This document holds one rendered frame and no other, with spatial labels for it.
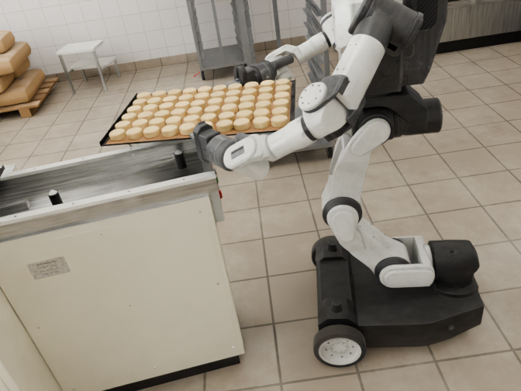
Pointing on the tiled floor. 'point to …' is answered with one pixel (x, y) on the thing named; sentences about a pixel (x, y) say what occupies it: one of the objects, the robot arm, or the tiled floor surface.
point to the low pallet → (27, 109)
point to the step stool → (86, 60)
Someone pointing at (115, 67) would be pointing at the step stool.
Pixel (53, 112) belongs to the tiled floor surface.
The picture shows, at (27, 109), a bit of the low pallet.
